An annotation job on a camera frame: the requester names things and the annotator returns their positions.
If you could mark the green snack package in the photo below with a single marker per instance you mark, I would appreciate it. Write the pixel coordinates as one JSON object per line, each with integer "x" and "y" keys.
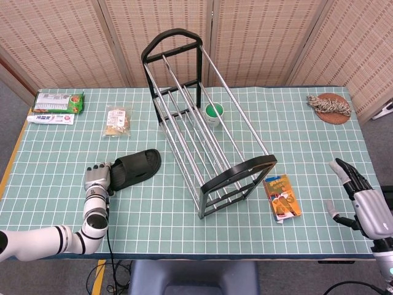
{"x": 55, "y": 103}

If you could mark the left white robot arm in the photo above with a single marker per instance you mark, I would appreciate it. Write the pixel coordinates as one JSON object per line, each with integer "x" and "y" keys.
{"x": 46, "y": 239}

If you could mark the white device on floor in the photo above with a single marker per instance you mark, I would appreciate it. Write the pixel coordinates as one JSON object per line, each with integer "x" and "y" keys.
{"x": 385, "y": 112}

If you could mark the white toothpaste box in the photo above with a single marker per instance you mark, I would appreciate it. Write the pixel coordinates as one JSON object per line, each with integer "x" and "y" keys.
{"x": 49, "y": 119}

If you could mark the white cup with green lid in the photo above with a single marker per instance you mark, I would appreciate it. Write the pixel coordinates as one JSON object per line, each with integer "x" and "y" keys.
{"x": 210, "y": 112}

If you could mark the orange blue carton box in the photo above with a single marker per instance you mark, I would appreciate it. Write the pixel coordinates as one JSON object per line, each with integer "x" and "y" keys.
{"x": 282, "y": 199}

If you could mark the clear bag of snacks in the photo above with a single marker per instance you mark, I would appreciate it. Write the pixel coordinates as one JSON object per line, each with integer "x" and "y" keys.
{"x": 116, "y": 123}

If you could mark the blue grey chair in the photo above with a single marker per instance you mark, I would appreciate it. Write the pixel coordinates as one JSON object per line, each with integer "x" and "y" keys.
{"x": 190, "y": 276}

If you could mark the green checked tablecloth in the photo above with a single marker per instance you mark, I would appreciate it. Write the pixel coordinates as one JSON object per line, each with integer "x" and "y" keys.
{"x": 153, "y": 230}

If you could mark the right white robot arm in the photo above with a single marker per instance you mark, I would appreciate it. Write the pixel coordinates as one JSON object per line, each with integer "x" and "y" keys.
{"x": 383, "y": 261}

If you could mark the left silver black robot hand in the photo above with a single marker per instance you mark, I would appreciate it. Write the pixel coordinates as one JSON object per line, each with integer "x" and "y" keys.
{"x": 96, "y": 175}

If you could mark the black chrome shoe rack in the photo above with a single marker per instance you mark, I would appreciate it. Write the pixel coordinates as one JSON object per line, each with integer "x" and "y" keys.
{"x": 239, "y": 167}

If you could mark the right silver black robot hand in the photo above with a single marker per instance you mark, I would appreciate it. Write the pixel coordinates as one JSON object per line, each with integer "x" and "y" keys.
{"x": 374, "y": 215}

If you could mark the bamboo folding screen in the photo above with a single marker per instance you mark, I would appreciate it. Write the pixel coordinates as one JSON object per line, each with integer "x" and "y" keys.
{"x": 61, "y": 46}

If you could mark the black rubber slipper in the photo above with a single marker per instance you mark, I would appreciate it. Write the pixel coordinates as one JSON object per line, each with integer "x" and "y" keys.
{"x": 138, "y": 172}

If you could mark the round brown woven coaster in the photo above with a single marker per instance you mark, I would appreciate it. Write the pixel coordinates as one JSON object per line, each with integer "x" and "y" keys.
{"x": 333, "y": 120}

